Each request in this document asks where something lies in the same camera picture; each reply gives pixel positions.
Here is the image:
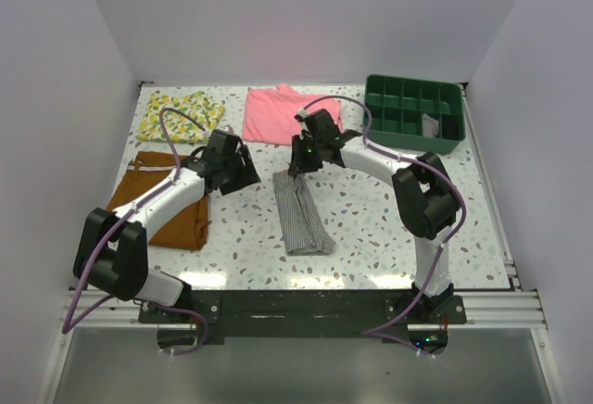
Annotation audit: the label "grey striped underwear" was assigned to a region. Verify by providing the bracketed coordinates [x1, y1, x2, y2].
[272, 170, 335, 256]

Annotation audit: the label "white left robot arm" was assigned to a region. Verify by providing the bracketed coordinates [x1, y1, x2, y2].
[73, 130, 260, 322]

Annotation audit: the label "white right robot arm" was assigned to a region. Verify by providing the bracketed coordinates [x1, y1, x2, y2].
[288, 109, 465, 323]

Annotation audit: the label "grey rolled underwear in tray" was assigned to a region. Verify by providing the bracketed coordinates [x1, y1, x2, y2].
[422, 113, 440, 139]

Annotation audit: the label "pink folded shirt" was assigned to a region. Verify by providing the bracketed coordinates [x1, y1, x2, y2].
[241, 83, 322, 145]

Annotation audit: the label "lemon print folded cloth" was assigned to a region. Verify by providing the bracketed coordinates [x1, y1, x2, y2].
[135, 91, 226, 144]

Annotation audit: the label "brown folded trousers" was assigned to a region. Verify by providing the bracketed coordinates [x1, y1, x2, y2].
[106, 151, 208, 251]

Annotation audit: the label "green compartment tray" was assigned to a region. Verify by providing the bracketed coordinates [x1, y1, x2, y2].
[363, 74, 466, 155]

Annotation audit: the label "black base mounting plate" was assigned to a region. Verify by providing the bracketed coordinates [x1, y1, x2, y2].
[138, 288, 467, 348]

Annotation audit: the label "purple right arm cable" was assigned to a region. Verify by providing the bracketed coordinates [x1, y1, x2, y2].
[296, 94, 468, 348]

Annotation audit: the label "aluminium front rail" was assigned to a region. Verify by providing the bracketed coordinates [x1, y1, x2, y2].
[77, 291, 548, 329]

